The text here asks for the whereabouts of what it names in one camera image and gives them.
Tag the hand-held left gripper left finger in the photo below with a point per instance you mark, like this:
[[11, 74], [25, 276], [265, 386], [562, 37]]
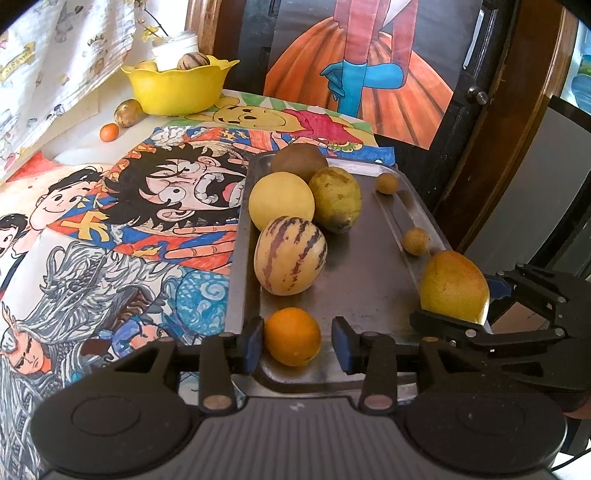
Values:
[[254, 344]]

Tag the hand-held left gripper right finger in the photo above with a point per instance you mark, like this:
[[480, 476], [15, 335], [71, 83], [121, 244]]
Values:
[[342, 342]]

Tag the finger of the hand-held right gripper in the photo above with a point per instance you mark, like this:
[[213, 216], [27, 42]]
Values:
[[461, 332], [501, 288]]

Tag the orange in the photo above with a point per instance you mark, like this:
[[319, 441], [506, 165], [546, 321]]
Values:
[[292, 337]]

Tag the yellow-red mango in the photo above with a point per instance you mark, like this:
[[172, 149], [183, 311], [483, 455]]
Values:
[[455, 284]]

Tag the metal tray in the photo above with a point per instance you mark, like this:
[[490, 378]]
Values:
[[369, 277]]

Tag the purple-striped pepino melon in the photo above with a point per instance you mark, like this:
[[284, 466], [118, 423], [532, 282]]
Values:
[[291, 255]]

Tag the green-yellow mango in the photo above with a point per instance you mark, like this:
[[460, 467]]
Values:
[[335, 198]]

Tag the round pale yellow fruit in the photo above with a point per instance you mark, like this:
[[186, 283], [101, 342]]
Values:
[[281, 201]]

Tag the small brown longan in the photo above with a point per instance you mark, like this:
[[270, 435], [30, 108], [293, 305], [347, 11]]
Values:
[[416, 241], [386, 183]]

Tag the cartoon printed table cover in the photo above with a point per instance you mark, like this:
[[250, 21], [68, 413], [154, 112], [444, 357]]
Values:
[[138, 230]]

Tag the brown kiwi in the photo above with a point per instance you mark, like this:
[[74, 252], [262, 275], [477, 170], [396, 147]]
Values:
[[299, 160]]

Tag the metal door knob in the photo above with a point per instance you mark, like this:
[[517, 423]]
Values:
[[480, 97]]

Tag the yellow bear drawing sheet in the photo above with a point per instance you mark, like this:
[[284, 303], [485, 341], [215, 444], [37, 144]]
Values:
[[277, 120]]

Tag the small orange kumquat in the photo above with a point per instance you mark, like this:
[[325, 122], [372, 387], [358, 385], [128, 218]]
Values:
[[110, 132]]

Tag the yellow plastic bowl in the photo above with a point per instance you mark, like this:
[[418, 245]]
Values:
[[180, 92]]

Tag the small yellow-brown fruit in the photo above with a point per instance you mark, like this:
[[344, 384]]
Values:
[[128, 113]]

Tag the striped round fruit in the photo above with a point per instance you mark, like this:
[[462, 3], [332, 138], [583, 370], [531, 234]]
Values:
[[194, 61]]

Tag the small pale yellow fruit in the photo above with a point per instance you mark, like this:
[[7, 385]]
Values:
[[147, 66]]

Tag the black door panel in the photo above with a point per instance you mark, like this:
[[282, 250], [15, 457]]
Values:
[[251, 41]]

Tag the white cup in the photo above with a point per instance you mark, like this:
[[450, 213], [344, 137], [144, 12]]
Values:
[[173, 48]]

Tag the yellow flower sprig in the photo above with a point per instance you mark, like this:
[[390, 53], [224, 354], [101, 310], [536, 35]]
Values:
[[148, 30]]

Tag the printed white curtain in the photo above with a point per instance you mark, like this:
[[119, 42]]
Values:
[[55, 55]]

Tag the brown wooden door frame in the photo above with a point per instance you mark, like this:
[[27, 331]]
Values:
[[508, 138]]

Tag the painted figure wall poster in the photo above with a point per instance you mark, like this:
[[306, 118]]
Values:
[[392, 106]]

